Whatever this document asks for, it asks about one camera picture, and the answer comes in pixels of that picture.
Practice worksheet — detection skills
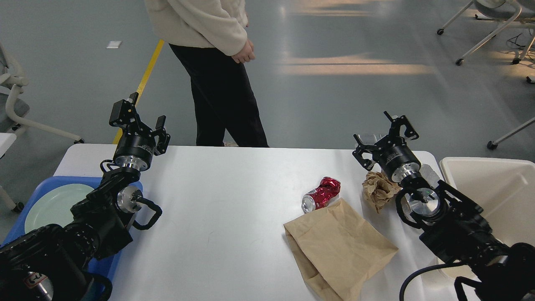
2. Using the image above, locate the person in cream sweater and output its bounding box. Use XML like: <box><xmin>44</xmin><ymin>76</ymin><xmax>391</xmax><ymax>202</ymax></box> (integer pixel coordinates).
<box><xmin>145</xmin><ymin>0</ymin><xmax>269</xmax><ymax>148</ymax></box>

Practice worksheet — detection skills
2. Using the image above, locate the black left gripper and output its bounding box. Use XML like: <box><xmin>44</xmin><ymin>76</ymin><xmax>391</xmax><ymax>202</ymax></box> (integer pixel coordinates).
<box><xmin>109</xmin><ymin>93</ymin><xmax>171</xmax><ymax>171</ymax></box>

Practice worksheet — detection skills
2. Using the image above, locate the blue plastic tray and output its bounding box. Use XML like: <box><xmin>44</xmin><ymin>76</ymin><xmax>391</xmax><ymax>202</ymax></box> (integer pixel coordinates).
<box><xmin>1</xmin><ymin>176</ymin><xmax>148</xmax><ymax>301</ymax></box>

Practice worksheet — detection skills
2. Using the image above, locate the white plastic bin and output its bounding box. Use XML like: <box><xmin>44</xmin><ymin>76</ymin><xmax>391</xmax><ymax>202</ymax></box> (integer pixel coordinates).
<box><xmin>437</xmin><ymin>157</ymin><xmax>535</xmax><ymax>281</ymax></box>

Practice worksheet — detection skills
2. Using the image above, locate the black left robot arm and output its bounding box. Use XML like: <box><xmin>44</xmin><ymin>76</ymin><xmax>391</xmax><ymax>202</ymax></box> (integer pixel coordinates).
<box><xmin>1</xmin><ymin>92</ymin><xmax>171</xmax><ymax>301</ymax></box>

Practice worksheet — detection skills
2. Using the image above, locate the white office chair left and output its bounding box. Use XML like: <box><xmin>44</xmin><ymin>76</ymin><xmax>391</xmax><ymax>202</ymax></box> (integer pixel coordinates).
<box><xmin>0</xmin><ymin>42</ymin><xmax>85</xmax><ymax>213</ymax></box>

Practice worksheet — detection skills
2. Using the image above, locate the light green plate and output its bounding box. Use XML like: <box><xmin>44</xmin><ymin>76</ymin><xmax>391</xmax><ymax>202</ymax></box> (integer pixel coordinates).
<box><xmin>24</xmin><ymin>184</ymin><xmax>93</xmax><ymax>234</ymax></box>

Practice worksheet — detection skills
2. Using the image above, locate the chair leg with caster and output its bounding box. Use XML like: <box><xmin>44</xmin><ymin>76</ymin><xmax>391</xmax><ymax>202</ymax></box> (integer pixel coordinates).
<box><xmin>487</xmin><ymin>117</ymin><xmax>535</xmax><ymax>150</ymax></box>

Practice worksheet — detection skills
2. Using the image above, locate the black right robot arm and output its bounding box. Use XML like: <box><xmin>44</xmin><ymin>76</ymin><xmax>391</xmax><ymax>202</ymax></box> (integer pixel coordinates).
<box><xmin>353</xmin><ymin>111</ymin><xmax>535</xmax><ymax>301</ymax></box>

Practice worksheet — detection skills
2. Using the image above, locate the brown paper bag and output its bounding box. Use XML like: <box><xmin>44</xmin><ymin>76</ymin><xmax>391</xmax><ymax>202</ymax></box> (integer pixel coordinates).
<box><xmin>283</xmin><ymin>199</ymin><xmax>399</xmax><ymax>301</ymax></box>

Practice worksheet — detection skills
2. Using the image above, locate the crushed red soda can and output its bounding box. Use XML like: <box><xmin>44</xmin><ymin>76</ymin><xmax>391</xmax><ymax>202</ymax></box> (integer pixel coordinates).
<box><xmin>301</xmin><ymin>176</ymin><xmax>341</xmax><ymax>214</ymax></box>

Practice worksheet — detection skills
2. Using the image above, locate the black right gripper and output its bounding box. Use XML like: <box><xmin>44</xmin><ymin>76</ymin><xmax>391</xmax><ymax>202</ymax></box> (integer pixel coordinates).
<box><xmin>353</xmin><ymin>111</ymin><xmax>422</xmax><ymax>183</ymax></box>

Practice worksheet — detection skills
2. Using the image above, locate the clear floor plate left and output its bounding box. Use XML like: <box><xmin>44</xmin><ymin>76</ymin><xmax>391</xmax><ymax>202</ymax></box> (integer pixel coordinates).
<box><xmin>357</xmin><ymin>134</ymin><xmax>385</xmax><ymax>145</ymax></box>

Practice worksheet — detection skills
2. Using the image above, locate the aluminium foil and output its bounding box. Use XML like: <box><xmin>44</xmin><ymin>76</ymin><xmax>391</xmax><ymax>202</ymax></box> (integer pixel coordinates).
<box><xmin>404</xmin><ymin>164</ymin><xmax>440</xmax><ymax>218</ymax></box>

